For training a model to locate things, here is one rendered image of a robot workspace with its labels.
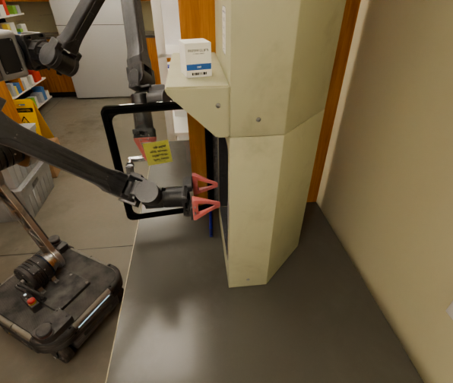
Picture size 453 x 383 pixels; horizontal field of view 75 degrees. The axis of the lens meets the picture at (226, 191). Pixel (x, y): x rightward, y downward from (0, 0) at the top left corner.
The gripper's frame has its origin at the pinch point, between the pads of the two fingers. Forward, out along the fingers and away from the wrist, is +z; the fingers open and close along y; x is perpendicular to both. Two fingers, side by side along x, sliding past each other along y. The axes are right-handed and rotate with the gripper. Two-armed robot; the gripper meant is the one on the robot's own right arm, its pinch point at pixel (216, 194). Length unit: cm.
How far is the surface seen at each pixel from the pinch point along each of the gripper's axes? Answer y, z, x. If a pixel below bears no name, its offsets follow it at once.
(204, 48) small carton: -8.2, -1.2, -38.6
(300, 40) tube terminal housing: -13.3, 15.1, -40.1
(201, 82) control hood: -12.1, -2.1, -33.6
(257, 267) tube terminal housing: -13.9, 10.0, 15.7
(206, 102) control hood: -14.7, -1.5, -30.6
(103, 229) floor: 122, -90, 115
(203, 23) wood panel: 22.3, -0.6, -39.9
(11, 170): 142, -152, 65
